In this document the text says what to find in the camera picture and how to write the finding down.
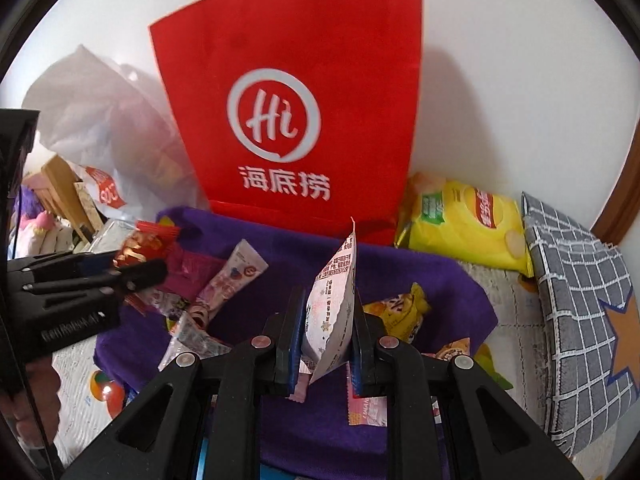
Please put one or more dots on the magenta snack packet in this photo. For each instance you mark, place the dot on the magenta snack packet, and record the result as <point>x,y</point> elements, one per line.
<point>189,272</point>

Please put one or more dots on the wooden furniture piece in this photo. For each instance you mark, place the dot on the wooden furniture piece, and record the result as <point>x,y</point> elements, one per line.
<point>54,186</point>

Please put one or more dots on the red paper shopping bag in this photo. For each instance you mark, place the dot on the red paper shopping bag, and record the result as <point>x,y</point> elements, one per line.
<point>297,113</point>

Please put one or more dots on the yellow snack packet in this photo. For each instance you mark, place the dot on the yellow snack packet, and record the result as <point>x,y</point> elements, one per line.
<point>403,314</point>

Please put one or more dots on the red snack packet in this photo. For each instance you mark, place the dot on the red snack packet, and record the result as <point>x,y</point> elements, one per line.
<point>148,241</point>

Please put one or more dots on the yellow chips bag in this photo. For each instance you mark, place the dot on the yellow chips bag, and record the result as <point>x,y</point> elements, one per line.
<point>449,218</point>

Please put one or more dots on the pink plush toy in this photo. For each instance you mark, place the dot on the pink plush toy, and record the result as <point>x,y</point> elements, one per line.
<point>36,231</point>

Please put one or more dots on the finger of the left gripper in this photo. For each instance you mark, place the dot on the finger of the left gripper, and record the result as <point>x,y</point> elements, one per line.
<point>58,267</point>
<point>110,285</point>

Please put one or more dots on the blue tissue pack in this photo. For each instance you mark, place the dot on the blue tissue pack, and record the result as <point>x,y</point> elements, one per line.
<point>234,458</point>

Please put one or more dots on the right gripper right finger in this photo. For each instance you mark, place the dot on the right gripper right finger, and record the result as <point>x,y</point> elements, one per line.
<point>447,419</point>

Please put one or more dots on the pink white bear snack packet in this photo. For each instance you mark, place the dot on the pink white bear snack packet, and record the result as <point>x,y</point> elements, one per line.
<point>242,267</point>

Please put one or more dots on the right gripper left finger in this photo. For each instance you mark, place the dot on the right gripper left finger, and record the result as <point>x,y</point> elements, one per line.
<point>160,433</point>

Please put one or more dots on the white Miniso plastic bag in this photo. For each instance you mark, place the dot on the white Miniso plastic bag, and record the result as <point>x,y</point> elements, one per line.
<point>112,124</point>

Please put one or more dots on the brown gift box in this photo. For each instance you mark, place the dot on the brown gift box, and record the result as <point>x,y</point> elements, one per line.
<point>89,206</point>

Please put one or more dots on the grey checked cushion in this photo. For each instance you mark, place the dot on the grey checked cushion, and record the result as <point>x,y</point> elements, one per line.
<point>591,321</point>

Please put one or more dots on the person's left hand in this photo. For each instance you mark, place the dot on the person's left hand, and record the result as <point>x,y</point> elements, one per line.
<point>39,425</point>

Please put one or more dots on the green snack packet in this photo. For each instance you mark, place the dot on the green snack packet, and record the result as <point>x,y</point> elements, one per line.
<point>484,359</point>

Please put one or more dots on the brown wooden door frame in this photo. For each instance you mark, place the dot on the brown wooden door frame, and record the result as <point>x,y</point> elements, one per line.
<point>622,207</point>

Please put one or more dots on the pink cartoon snack packet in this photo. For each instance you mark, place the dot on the pink cartoon snack packet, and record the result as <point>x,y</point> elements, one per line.
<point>364,411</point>

